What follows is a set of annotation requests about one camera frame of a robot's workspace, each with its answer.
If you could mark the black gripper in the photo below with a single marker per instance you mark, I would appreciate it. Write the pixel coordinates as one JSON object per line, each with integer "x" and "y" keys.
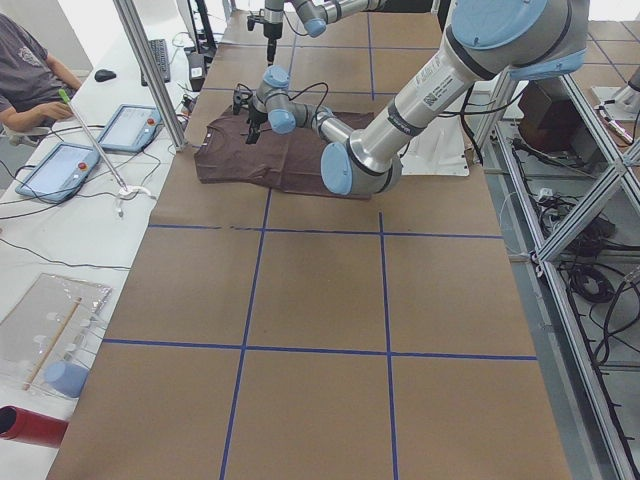
{"x": 255, "y": 118}
{"x": 271, "y": 31}

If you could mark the brown t-shirt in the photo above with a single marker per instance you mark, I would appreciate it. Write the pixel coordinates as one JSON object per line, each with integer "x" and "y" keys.
{"x": 288, "y": 163}

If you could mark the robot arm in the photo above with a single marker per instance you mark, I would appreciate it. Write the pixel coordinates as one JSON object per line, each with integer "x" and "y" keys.
{"x": 314, "y": 18}
{"x": 532, "y": 40}

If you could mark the black power adapter box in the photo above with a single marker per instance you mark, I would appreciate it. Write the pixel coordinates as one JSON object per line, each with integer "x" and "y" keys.
{"x": 197, "y": 71}

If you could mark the black keyboard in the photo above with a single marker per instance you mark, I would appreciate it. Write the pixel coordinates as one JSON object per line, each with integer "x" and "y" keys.
{"x": 160, "y": 55}

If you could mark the far blue teach pendant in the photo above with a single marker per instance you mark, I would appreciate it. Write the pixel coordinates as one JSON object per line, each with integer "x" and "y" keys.
{"x": 130, "y": 129}

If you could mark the blue teach pendant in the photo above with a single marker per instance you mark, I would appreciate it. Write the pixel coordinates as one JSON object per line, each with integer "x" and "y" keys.
{"x": 130, "y": 129}
{"x": 60, "y": 174}

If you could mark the metal reacher grabber tool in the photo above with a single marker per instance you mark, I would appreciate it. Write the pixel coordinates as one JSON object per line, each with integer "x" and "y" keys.
{"x": 126, "y": 191}

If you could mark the black computer mouse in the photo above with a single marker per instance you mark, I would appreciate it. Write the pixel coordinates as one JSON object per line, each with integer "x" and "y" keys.
{"x": 103, "y": 75}

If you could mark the brown paper table cover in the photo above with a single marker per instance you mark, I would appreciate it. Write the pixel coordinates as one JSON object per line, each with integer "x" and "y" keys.
{"x": 263, "y": 335}

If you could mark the near blue teach pendant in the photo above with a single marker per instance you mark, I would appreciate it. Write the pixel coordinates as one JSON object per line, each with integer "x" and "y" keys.
{"x": 60, "y": 174}

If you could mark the seated person in grey shirt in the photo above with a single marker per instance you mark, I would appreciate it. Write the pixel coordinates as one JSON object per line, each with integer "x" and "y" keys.
{"x": 31, "y": 79}

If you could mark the wooden stick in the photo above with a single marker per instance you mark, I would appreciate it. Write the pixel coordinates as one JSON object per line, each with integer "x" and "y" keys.
{"x": 28, "y": 382}

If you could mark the plastic bag with cardboard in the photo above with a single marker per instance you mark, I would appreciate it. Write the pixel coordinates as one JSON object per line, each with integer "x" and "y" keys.
{"x": 29, "y": 326}

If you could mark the blue plastic cup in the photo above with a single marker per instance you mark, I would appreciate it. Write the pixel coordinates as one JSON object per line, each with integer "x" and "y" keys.
{"x": 66, "y": 378}

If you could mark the red cylinder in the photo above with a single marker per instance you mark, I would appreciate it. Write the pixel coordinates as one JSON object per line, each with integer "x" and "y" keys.
{"x": 29, "y": 427}

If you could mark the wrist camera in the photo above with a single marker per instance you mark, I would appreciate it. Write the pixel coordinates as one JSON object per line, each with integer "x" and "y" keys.
{"x": 255, "y": 18}
{"x": 242, "y": 96}

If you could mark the aluminium frame post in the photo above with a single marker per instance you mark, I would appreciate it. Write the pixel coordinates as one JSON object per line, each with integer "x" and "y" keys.
{"x": 138, "y": 41}

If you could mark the white camera mast base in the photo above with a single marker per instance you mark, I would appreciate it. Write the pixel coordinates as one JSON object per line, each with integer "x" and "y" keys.
{"x": 438, "y": 151}

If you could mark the aluminium truss frame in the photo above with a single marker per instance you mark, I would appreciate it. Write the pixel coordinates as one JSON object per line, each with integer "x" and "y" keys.
{"x": 571, "y": 224}

